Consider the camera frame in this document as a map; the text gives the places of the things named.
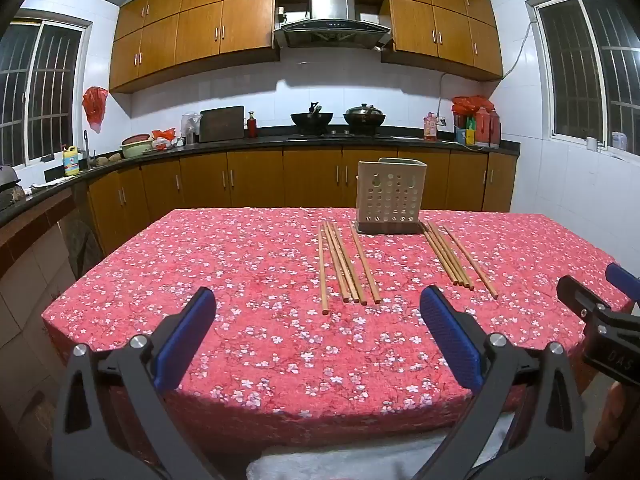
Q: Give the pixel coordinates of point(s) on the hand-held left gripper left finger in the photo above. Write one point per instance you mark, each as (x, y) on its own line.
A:
(185, 332)

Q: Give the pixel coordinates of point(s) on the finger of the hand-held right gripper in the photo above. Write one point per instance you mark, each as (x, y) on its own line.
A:
(624, 282)
(580, 295)

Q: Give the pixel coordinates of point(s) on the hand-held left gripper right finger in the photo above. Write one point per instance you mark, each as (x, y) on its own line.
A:
(450, 335)

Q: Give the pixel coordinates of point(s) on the white perforated utensil holder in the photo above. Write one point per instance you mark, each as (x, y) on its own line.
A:
(390, 195)

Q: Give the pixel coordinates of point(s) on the red floral tablecloth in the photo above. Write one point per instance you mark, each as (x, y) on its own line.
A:
(250, 280)

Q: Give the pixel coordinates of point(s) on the white bottle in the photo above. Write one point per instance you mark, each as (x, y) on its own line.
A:
(620, 140)

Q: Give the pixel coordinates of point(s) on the white cloth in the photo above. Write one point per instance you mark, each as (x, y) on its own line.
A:
(350, 460)

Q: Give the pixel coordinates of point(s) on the wooden base cabinets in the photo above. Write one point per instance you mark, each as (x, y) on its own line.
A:
(260, 175)

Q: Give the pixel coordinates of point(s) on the red oil bottles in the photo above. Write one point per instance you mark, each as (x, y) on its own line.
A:
(487, 127)

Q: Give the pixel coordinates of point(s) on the green basin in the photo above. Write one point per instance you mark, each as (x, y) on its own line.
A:
(132, 147)

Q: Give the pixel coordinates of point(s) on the red and white plastic bag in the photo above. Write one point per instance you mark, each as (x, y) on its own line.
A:
(162, 139)

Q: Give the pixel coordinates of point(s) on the teal box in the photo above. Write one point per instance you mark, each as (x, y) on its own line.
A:
(465, 136)

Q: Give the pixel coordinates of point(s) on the white rag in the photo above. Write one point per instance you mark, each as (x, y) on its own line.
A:
(52, 183)

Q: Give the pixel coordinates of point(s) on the yellow detergent bottle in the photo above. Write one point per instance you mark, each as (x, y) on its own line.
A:
(71, 162)

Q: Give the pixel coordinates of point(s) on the clear plastic bag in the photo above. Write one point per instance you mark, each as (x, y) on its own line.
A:
(191, 127)

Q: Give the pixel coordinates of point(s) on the kitchen faucet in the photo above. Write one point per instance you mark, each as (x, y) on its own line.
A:
(87, 150)

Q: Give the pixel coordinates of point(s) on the black kitchen countertop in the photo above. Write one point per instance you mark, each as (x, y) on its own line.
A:
(265, 141)

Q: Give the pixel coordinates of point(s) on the pink bottle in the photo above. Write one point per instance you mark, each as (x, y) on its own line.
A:
(430, 127)

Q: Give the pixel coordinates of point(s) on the dark cutting board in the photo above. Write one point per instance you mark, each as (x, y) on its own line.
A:
(221, 124)

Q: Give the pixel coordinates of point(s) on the barred window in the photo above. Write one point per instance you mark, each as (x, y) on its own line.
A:
(45, 90)
(590, 70)

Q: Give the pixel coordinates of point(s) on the red bottle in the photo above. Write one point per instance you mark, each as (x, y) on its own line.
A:
(252, 126)

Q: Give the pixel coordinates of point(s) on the dark pot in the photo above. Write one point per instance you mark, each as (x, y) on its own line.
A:
(7, 185)

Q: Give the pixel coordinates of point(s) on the black wok with lid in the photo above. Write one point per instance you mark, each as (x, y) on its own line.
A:
(364, 117)

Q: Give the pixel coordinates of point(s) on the steel range hood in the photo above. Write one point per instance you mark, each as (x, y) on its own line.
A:
(330, 20)

